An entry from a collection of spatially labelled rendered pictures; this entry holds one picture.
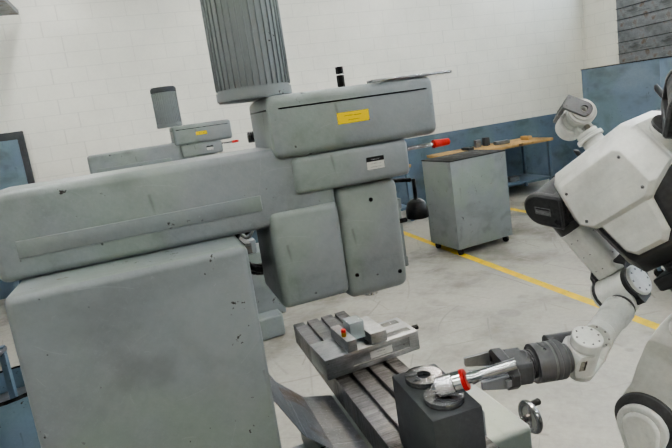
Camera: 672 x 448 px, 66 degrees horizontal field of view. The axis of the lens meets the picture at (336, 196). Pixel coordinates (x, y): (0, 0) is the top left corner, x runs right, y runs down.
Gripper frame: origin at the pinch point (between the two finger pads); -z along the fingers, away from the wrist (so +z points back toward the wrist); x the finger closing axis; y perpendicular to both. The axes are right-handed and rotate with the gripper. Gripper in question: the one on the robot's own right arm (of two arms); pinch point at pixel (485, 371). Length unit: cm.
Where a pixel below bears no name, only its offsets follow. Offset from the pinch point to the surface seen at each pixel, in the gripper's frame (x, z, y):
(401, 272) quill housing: -35.4, -9.7, -13.4
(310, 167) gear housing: -28, -32, -47
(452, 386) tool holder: 3.5, -8.9, 0.2
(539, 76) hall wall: -828, 444, -72
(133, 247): -18, -76, -35
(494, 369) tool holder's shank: 5.4, 0.0, -3.3
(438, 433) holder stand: 7.6, -13.9, 7.8
